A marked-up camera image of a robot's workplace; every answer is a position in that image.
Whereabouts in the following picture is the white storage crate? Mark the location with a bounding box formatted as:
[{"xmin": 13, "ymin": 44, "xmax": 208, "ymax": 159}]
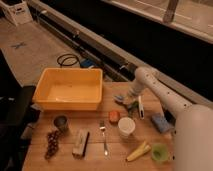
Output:
[{"xmin": 0, "ymin": 0, "xmax": 33, "ymax": 26}]

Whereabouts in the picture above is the purple grapes toy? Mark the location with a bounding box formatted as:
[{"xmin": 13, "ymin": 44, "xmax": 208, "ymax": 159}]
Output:
[{"xmin": 45, "ymin": 130, "xmax": 60, "ymax": 160}]

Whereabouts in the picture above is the blue grey towel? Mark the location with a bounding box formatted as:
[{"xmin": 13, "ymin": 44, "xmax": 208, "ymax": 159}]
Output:
[{"xmin": 114, "ymin": 95, "xmax": 125, "ymax": 103}]

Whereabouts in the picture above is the silver fork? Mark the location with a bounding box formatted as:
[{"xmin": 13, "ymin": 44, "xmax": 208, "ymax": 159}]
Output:
[{"xmin": 99, "ymin": 120, "xmax": 109, "ymax": 156}]

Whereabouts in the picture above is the green cucumber toy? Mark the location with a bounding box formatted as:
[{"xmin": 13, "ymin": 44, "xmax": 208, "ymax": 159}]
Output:
[{"xmin": 127, "ymin": 101, "xmax": 138, "ymax": 117}]

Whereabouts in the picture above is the yellow plastic bin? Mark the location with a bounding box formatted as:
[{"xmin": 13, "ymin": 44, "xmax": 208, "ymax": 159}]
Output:
[{"xmin": 33, "ymin": 68, "xmax": 103, "ymax": 111}]

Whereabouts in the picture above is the green plastic cup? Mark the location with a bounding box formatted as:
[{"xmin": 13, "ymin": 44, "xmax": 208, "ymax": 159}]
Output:
[{"xmin": 151, "ymin": 143, "xmax": 169, "ymax": 163}]

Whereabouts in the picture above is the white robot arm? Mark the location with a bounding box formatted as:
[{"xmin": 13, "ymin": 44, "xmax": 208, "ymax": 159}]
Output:
[{"xmin": 128, "ymin": 67, "xmax": 213, "ymax": 171}]

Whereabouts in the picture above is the black chair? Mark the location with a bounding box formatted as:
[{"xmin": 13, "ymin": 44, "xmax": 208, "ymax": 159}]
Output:
[{"xmin": 0, "ymin": 49, "xmax": 40, "ymax": 171}]

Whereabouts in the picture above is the white paper cup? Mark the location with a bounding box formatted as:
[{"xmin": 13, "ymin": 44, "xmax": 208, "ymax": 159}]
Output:
[{"xmin": 118, "ymin": 117, "xmax": 136, "ymax": 138}]

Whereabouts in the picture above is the yellow banana toy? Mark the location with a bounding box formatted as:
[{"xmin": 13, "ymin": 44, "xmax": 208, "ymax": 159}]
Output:
[{"xmin": 126, "ymin": 141, "xmax": 151, "ymax": 162}]

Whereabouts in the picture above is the wooden blackboard eraser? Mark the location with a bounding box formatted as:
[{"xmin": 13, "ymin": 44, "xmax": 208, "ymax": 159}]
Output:
[{"xmin": 72, "ymin": 129, "xmax": 90, "ymax": 157}]

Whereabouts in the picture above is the blue object on floor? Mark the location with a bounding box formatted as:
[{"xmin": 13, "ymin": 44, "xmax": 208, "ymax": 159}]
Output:
[{"xmin": 80, "ymin": 59, "xmax": 94, "ymax": 68}]

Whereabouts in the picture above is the small metal cup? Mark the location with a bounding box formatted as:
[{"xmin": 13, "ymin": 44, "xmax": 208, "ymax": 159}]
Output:
[{"xmin": 54, "ymin": 116, "xmax": 69, "ymax": 132}]

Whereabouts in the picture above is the blue sponge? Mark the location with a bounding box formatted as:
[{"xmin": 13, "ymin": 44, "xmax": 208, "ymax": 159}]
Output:
[{"xmin": 151, "ymin": 114, "xmax": 173, "ymax": 133}]

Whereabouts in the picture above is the black coiled cable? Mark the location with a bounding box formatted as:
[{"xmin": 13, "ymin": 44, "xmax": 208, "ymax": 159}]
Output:
[{"xmin": 56, "ymin": 53, "xmax": 81, "ymax": 68}]

